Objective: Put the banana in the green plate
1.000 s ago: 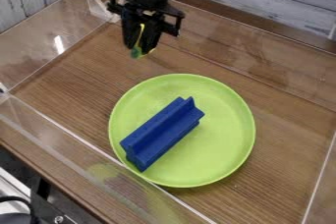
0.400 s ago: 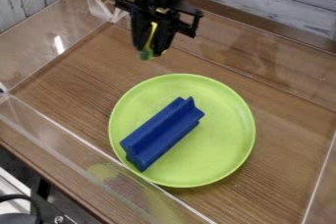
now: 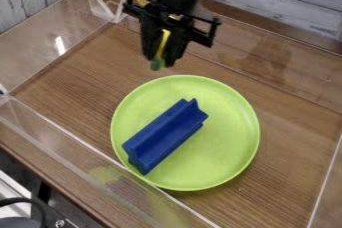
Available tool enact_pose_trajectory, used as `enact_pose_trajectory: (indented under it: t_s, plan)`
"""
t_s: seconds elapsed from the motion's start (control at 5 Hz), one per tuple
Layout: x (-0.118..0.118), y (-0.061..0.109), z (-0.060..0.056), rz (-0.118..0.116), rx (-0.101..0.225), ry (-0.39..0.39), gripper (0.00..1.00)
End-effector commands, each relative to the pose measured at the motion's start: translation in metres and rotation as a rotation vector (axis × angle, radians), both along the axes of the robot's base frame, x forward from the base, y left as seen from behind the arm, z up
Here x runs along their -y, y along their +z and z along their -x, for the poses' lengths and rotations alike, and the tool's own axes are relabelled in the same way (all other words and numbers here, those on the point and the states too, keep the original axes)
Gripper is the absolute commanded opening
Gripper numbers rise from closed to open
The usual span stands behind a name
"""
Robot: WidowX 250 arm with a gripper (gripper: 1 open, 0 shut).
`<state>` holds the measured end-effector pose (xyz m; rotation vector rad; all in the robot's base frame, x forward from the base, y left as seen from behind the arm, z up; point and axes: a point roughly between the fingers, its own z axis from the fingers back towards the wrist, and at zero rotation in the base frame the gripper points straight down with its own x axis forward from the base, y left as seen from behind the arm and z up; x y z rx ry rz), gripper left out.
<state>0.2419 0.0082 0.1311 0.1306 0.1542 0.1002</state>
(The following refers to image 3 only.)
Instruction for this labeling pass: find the clear acrylic tray wall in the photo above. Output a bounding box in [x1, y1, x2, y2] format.
[0, 0, 342, 228]

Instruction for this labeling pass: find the black cable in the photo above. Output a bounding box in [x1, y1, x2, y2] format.
[0, 197, 49, 228]

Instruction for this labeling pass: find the yellow toy banana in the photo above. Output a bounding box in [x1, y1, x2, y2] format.
[152, 29, 172, 71]

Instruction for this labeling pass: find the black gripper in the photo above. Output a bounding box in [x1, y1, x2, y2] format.
[124, 0, 221, 67]

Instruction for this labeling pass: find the blue plastic block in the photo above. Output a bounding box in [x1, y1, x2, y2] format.
[124, 99, 209, 175]

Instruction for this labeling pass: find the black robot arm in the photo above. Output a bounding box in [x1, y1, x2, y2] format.
[124, 0, 222, 70]

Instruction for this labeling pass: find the green round plate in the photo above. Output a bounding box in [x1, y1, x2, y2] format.
[110, 75, 261, 191]

